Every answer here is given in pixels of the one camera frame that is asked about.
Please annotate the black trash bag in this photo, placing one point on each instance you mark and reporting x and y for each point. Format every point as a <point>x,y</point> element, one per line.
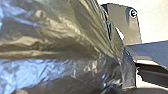
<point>56,46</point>

